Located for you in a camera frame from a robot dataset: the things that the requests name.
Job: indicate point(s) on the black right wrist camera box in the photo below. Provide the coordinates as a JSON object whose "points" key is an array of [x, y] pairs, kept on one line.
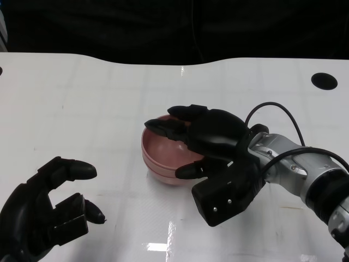
{"points": [[218, 199]]}

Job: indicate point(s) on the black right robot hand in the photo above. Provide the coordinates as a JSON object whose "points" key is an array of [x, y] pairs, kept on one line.
{"points": [[215, 133]]}

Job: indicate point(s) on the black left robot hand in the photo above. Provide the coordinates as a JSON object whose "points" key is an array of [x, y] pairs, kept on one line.
{"points": [[24, 223]]}

